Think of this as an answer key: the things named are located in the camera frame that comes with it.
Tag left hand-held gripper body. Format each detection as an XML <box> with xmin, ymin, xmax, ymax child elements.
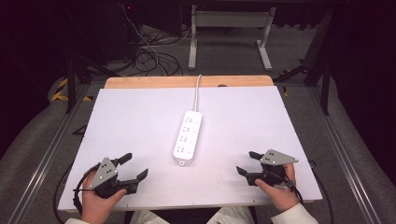
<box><xmin>89</xmin><ymin>156</ymin><xmax>140</xmax><ymax>200</ymax></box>

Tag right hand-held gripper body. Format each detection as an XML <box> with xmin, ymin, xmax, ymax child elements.
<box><xmin>247</xmin><ymin>148</ymin><xmax>300</xmax><ymax>189</ymax></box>

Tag person's left hand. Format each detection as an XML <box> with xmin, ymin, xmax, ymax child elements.
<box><xmin>79</xmin><ymin>172</ymin><xmax>128</xmax><ymax>224</ymax></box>

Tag person's right hand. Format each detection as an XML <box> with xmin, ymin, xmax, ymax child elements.
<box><xmin>254</xmin><ymin>162</ymin><xmax>304</xmax><ymax>214</ymax></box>

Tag white board sheet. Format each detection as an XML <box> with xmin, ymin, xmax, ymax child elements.
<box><xmin>57</xmin><ymin>85</ymin><xmax>324</xmax><ymax>213</ymax></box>

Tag person's left leg white pants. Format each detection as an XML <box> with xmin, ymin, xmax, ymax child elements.
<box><xmin>129</xmin><ymin>209</ymin><xmax>171</xmax><ymax>224</ymax></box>

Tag person's leg white pants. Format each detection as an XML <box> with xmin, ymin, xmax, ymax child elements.
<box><xmin>129</xmin><ymin>209</ymin><xmax>171</xmax><ymax>224</ymax></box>
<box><xmin>206</xmin><ymin>205</ymin><xmax>257</xmax><ymax>224</ymax></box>

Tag person's right leg white pants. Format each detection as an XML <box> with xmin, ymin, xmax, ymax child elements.
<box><xmin>206</xmin><ymin>205</ymin><xmax>257</xmax><ymax>224</ymax></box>

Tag white power strip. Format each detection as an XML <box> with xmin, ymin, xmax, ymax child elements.
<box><xmin>172</xmin><ymin>109</ymin><xmax>204</xmax><ymax>167</ymax></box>

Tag black metal stand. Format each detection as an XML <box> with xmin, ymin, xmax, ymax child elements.
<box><xmin>274</xmin><ymin>8</ymin><xmax>336</xmax><ymax>117</ymax></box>
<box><xmin>61</xmin><ymin>55</ymin><xmax>123</xmax><ymax>115</ymax></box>

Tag yellow black hazard tape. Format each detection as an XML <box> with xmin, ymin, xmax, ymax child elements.
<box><xmin>50</xmin><ymin>77</ymin><xmax>94</xmax><ymax>103</ymax></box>

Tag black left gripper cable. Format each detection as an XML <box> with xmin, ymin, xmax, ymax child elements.
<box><xmin>52</xmin><ymin>162</ymin><xmax>103</xmax><ymax>224</ymax></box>

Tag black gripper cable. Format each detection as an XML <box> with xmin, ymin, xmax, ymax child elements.
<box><xmin>288</xmin><ymin>160</ymin><xmax>335</xmax><ymax>224</ymax></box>
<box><xmin>52</xmin><ymin>162</ymin><xmax>103</xmax><ymax>224</ymax></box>

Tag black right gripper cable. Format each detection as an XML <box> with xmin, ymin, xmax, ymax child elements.
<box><xmin>288</xmin><ymin>160</ymin><xmax>335</xmax><ymax>224</ymax></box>

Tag metal floor rail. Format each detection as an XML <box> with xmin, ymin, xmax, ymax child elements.
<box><xmin>306</xmin><ymin>87</ymin><xmax>385</xmax><ymax>224</ymax></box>
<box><xmin>6</xmin><ymin>83</ymin><xmax>92</xmax><ymax>224</ymax></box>

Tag white power strip cable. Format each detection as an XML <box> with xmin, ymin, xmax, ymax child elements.
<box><xmin>192</xmin><ymin>74</ymin><xmax>203</xmax><ymax>112</ymax></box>

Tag bundle of floor cables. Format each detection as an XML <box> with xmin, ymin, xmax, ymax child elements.
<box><xmin>120</xmin><ymin>3</ymin><xmax>194</xmax><ymax>77</ymax></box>

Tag white metal desk frame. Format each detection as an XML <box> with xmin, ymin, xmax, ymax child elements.
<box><xmin>187</xmin><ymin>4</ymin><xmax>277</xmax><ymax>72</ymax></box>

